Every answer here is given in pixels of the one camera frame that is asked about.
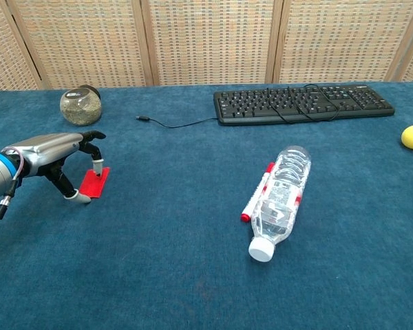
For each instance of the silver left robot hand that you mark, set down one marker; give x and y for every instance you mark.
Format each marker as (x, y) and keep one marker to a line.
(50, 149)

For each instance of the red rectangular card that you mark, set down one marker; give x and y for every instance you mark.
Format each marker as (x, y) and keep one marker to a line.
(95, 184)

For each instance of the glass jar with dried herbs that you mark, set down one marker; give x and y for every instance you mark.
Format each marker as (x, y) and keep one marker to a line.
(80, 109)

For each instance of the blue table cloth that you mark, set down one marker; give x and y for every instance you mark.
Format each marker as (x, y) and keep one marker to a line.
(199, 240)

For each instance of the woven folding screen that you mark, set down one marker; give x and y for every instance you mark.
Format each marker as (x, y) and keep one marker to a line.
(206, 41)

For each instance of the red and white marker pen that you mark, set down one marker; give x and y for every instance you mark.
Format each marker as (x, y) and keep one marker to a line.
(255, 196)

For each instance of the clear plastic water bottle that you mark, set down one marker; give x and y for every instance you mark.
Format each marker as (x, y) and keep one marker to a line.
(280, 203)

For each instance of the black computer keyboard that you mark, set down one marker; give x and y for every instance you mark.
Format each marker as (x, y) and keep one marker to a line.
(306, 103)

